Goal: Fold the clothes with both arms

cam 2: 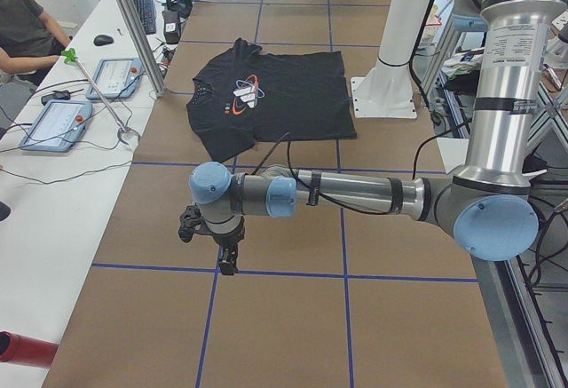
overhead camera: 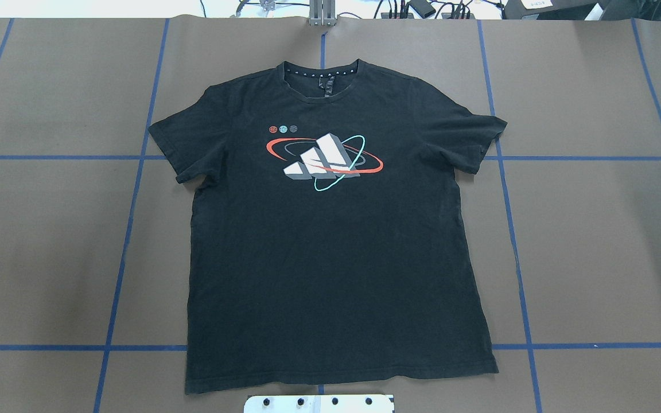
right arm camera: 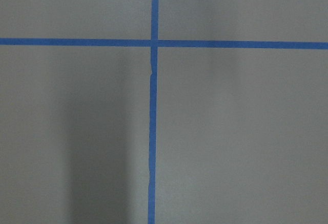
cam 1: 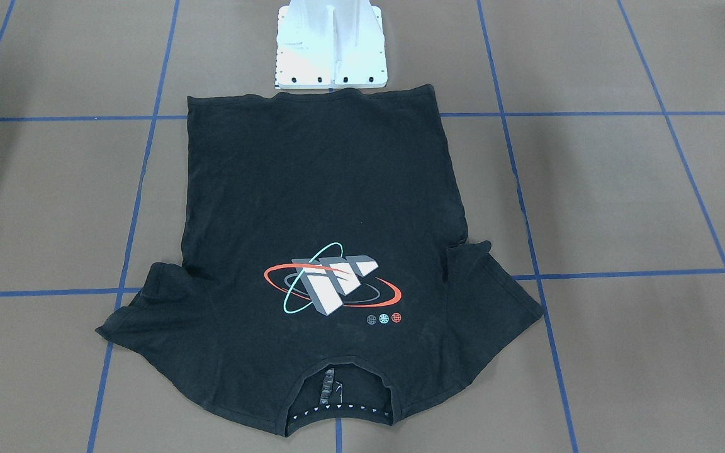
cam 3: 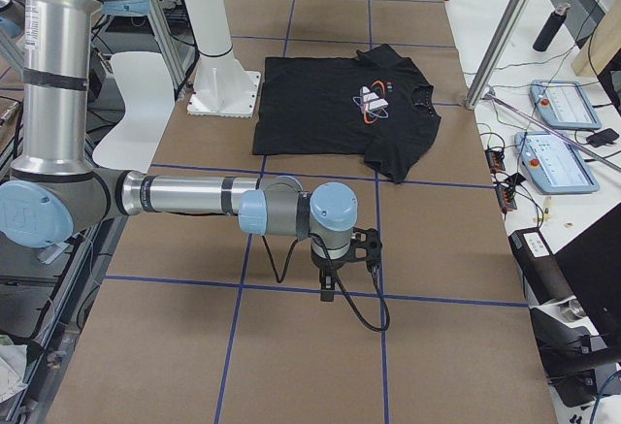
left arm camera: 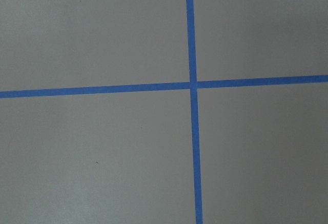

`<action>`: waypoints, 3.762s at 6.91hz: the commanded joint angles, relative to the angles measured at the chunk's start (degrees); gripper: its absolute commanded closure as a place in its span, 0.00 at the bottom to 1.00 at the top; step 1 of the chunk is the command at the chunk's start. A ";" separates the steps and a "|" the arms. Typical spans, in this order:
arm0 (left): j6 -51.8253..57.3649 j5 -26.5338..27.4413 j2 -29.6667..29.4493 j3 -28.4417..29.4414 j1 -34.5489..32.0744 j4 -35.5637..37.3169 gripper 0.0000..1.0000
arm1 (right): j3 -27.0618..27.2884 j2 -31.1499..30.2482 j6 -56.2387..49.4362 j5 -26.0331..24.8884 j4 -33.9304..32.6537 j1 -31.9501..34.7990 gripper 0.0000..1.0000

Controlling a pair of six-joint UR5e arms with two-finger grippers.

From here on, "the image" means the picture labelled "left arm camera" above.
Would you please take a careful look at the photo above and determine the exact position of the brown table mat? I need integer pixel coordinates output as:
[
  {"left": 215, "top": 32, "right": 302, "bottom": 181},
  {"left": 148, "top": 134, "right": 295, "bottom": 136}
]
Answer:
[{"left": 1, "top": 0, "right": 327, "bottom": 223}]

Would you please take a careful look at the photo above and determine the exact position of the blue tape line crosswise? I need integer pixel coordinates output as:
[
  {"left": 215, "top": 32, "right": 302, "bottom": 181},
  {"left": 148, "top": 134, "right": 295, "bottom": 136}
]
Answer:
[{"left": 1, "top": 75, "right": 327, "bottom": 98}]

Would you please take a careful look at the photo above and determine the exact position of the blue tape line lengthwise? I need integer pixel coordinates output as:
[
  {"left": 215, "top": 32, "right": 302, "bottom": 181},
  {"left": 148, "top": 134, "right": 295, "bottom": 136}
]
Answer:
[{"left": 186, "top": 0, "right": 203, "bottom": 223}]

